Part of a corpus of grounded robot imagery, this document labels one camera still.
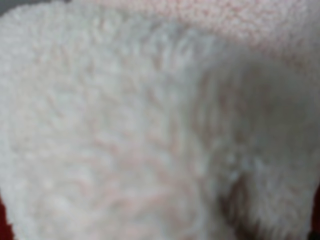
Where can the pink fluffy towel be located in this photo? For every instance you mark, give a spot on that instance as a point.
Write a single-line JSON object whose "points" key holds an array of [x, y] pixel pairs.
{"points": [[123, 126]]}

